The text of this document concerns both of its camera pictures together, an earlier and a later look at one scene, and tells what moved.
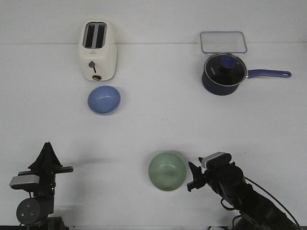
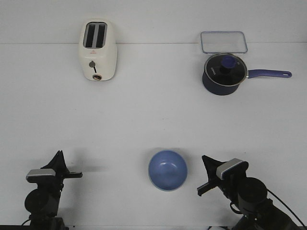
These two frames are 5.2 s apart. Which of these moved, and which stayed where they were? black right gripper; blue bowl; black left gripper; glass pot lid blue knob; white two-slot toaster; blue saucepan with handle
Moved: black right gripper; blue bowl; black left gripper
Stayed: white two-slot toaster; blue saucepan with handle; glass pot lid blue knob
